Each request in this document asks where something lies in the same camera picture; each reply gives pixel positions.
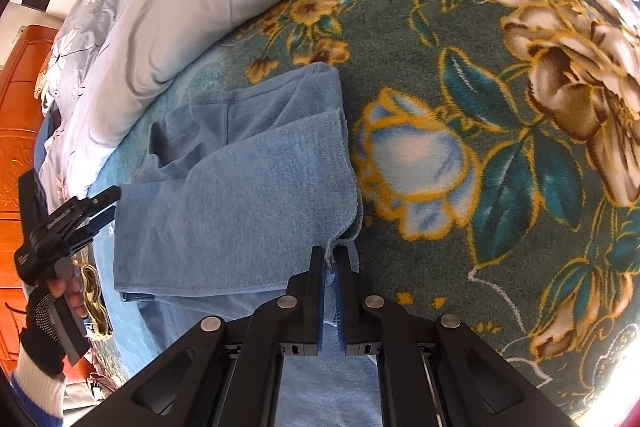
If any wooden headboard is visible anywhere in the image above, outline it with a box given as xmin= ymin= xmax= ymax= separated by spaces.
xmin=0 ymin=24 xmax=66 ymax=388

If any golden floral pillow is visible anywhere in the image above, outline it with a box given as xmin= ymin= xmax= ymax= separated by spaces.
xmin=34 ymin=57 xmax=56 ymax=100

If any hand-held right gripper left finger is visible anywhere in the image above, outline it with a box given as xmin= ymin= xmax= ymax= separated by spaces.
xmin=70 ymin=247 xmax=326 ymax=427

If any blue pillow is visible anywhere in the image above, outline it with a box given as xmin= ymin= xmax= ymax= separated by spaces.
xmin=37 ymin=109 xmax=66 ymax=148

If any teal floral plush blanket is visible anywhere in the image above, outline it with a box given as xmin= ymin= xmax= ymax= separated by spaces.
xmin=85 ymin=0 xmax=640 ymax=427

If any blue sweater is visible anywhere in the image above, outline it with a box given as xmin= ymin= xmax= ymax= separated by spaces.
xmin=111 ymin=62 xmax=386 ymax=427

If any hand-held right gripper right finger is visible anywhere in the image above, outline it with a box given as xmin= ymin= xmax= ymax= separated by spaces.
xmin=336 ymin=247 xmax=576 ymax=427

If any yellow knitted garment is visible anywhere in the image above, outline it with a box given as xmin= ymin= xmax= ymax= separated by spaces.
xmin=80 ymin=264 xmax=113 ymax=338

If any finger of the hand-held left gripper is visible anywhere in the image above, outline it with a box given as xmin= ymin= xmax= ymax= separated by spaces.
xmin=75 ymin=207 xmax=114 ymax=240
xmin=82 ymin=186 xmax=122 ymax=212

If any person's left hand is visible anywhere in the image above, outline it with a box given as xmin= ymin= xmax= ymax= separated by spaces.
xmin=19 ymin=274 xmax=90 ymax=377

